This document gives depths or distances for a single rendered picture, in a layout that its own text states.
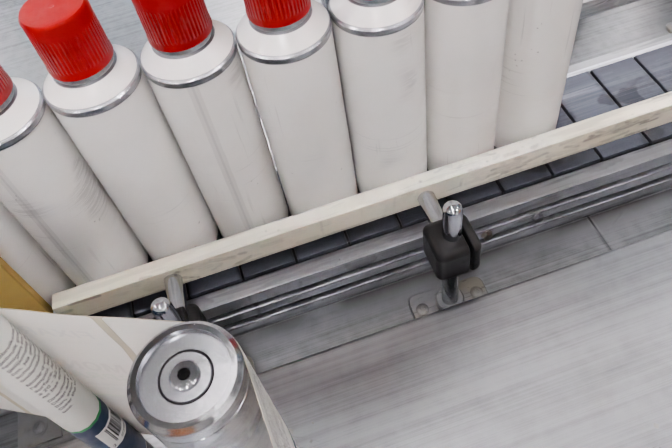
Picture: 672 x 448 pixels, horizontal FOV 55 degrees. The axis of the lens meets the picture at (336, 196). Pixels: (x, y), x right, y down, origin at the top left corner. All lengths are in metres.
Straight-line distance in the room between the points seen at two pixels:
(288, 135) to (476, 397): 0.19
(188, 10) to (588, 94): 0.33
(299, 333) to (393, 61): 0.22
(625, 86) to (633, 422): 0.26
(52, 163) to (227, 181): 0.10
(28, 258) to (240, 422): 0.25
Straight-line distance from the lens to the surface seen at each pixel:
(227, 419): 0.21
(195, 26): 0.34
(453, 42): 0.38
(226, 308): 0.45
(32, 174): 0.37
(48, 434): 0.51
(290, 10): 0.33
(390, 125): 0.39
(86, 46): 0.34
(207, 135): 0.37
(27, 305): 0.45
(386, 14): 0.35
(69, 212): 0.40
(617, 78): 0.56
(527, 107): 0.45
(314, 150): 0.39
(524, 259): 0.50
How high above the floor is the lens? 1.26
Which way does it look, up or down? 52 degrees down
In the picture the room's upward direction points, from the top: 12 degrees counter-clockwise
